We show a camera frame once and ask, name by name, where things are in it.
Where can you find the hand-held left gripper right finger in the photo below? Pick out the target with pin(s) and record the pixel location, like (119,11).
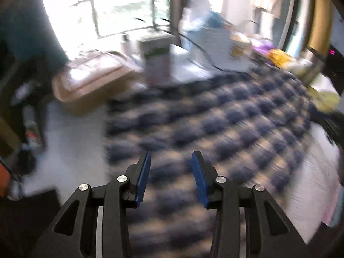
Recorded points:
(200,182)

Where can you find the green and white milk carton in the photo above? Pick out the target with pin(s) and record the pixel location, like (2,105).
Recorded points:
(157,61)

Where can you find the purple cloth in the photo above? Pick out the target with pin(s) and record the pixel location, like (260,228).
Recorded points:
(262,47)

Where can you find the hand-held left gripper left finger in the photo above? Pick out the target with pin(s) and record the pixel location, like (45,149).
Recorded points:
(142,177)

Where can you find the white plastic basket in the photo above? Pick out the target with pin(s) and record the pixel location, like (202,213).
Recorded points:
(212,48)

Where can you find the black monitor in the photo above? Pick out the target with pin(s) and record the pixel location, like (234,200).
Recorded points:
(334,64)

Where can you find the tablet with orange screen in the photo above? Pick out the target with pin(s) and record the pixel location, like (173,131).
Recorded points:
(4,177)

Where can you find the yellow packet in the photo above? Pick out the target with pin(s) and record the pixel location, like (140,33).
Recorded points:
(279,56)

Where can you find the plaid pants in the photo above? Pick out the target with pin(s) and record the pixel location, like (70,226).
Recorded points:
(215,113)

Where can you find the cream mug with bear print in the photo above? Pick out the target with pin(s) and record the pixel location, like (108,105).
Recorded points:
(240,45)

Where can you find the dark window post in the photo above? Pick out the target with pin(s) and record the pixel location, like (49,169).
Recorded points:
(182,2)

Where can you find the teal curtain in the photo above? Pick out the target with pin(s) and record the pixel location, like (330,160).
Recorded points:
(24,27)

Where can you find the yellow tissue pack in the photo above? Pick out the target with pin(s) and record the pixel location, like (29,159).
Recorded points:
(325,99)

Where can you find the yellow curtain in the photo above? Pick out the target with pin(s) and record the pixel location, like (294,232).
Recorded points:
(322,13)

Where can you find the black cloth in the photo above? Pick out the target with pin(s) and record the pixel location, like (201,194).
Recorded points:
(24,225)

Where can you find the beige storage box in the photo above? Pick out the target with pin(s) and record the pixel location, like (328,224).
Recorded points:
(91,80)

